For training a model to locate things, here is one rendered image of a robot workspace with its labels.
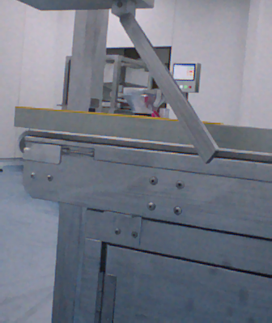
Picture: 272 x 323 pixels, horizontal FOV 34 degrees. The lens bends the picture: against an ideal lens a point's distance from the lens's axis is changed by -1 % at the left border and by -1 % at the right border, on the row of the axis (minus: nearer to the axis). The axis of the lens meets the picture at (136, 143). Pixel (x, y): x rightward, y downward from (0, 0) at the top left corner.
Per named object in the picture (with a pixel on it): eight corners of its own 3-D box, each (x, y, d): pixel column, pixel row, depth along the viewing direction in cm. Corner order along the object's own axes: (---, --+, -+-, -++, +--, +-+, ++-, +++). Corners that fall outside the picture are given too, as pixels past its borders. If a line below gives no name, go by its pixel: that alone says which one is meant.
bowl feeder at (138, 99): (111, 132, 373) (115, 87, 371) (134, 133, 403) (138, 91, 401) (162, 137, 347) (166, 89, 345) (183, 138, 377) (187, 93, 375)
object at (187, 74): (164, 136, 370) (171, 61, 367) (170, 137, 379) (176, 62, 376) (189, 139, 358) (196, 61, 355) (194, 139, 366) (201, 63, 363)
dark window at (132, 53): (94, 116, 723) (99, 47, 717) (94, 116, 724) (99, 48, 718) (164, 122, 652) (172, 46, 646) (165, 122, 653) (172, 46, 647)
